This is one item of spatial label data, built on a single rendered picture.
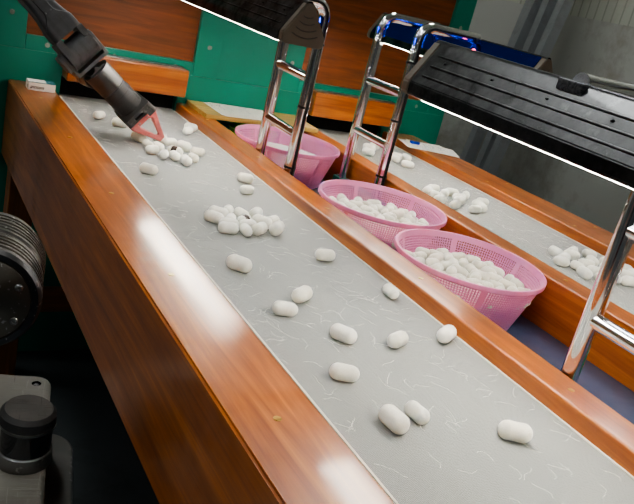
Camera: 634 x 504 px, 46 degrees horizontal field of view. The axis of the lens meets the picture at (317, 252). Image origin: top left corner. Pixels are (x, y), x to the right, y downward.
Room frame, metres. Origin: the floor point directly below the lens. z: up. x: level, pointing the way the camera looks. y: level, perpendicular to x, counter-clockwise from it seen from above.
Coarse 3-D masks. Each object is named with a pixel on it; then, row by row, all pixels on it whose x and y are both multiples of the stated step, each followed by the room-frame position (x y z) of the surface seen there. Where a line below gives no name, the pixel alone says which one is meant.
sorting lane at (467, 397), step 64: (128, 128) 1.67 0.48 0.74; (192, 192) 1.31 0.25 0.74; (256, 192) 1.41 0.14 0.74; (192, 256) 1.00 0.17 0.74; (256, 256) 1.07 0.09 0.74; (256, 320) 0.85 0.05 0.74; (320, 320) 0.90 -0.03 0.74; (384, 320) 0.95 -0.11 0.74; (320, 384) 0.73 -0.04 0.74; (384, 384) 0.77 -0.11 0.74; (448, 384) 0.81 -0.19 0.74; (512, 384) 0.85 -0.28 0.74; (384, 448) 0.64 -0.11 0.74; (448, 448) 0.67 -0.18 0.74; (512, 448) 0.70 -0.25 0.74; (576, 448) 0.73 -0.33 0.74
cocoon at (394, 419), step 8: (384, 408) 0.68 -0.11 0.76; (392, 408) 0.68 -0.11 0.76; (384, 416) 0.68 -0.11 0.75; (392, 416) 0.67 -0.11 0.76; (400, 416) 0.67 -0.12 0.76; (384, 424) 0.68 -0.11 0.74; (392, 424) 0.67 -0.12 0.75; (400, 424) 0.66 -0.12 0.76; (408, 424) 0.67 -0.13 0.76; (400, 432) 0.66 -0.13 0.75
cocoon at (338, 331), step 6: (336, 324) 0.85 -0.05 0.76; (342, 324) 0.86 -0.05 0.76; (330, 330) 0.85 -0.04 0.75; (336, 330) 0.85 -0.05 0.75; (342, 330) 0.85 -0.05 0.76; (348, 330) 0.85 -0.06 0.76; (354, 330) 0.85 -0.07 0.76; (336, 336) 0.85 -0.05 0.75; (342, 336) 0.84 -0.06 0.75; (348, 336) 0.84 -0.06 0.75; (354, 336) 0.84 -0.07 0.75; (348, 342) 0.84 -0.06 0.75
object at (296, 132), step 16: (320, 0) 1.54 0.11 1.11; (320, 16) 1.56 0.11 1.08; (288, 64) 1.64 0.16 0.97; (272, 80) 1.68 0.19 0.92; (304, 80) 1.56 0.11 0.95; (272, 96) 1.68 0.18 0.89; (304, 96) 1.55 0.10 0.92; (272, 112) 1.68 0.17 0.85; (304, 112) 1.55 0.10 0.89; (288, 128) 1.58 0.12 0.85; (304, 128) 1.57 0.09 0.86; (256, 144) 1.69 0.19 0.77; (288, 160) 1.56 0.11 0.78
